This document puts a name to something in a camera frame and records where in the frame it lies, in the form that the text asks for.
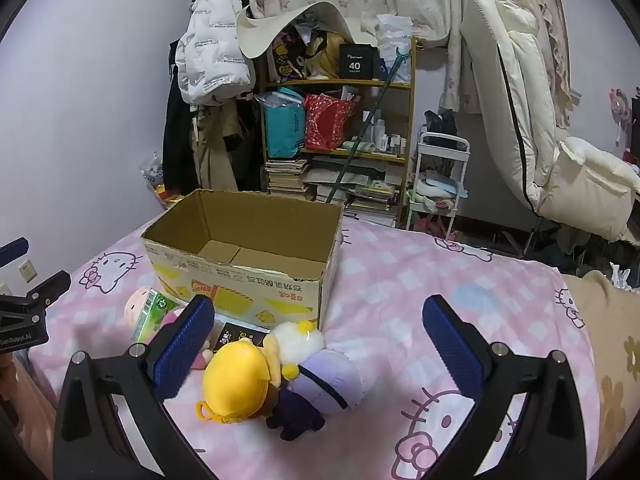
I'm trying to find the green long pole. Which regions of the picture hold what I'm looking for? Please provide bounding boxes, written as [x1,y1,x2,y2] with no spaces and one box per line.
[328,46,412,205]

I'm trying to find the beige trench coat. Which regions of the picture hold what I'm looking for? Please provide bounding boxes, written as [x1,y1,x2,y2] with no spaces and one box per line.
[191,100,264,192]

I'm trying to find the pink roll cake plush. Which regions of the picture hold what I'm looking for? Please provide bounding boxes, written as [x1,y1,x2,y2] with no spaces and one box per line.
[124,287,151,330]

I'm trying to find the cream padded recliner chair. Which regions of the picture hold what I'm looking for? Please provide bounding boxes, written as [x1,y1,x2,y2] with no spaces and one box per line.
[461,0,639,245]

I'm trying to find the yellow round plush toy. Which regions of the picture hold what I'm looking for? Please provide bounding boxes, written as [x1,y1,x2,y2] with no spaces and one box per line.
[195,334,282,424]

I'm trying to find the black printed packet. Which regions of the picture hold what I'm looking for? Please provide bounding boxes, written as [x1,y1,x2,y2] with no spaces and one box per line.
[209,322,267,353]

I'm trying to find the teal shopping bag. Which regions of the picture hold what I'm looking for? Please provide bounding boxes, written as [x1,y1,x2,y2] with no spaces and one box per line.
[258,87,306,159]

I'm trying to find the wooden bookshelf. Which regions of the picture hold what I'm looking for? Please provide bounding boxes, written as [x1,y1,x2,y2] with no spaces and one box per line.
[262,36,420,228]

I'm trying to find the red gift bag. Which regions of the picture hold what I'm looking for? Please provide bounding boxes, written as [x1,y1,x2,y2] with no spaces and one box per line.
[304,94,358,152]

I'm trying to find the cream sheet over shelf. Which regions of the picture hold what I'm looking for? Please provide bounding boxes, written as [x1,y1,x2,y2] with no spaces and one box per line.
[235,1,367,58]

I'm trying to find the open cardboard box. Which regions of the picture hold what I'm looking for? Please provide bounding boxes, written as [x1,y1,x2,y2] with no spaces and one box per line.
[141,190,343,330]

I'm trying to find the stack of books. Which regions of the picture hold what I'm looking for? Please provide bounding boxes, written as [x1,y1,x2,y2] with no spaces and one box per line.
[265,158,308,195]

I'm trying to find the wall power socket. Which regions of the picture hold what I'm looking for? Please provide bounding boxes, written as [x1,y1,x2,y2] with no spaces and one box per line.
[18,259,38,283]

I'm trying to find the black box marked 40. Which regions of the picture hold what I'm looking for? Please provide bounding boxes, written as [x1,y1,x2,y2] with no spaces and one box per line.
[338,44,376,80]

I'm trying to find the brown flower blanket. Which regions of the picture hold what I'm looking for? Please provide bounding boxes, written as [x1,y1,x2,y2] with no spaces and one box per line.
[564,271,639,470]

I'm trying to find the white puffer jacket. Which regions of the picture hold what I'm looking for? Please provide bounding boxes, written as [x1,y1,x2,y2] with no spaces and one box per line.
[175,0,255,106]

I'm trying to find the pink fluffy bear plush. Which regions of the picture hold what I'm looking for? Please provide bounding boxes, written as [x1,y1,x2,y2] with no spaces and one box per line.
[163,308,213,370]

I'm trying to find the white rolling cart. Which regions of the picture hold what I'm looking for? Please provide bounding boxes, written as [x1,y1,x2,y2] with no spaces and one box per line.
[405,127,471,240]

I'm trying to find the pink Hello Kitty bedsheet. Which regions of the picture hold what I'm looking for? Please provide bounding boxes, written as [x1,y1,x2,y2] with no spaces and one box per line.
[27,211,601,480]

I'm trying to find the white-haired purple plush doll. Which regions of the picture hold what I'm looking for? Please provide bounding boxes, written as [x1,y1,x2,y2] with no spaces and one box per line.
[266,349,366,442]

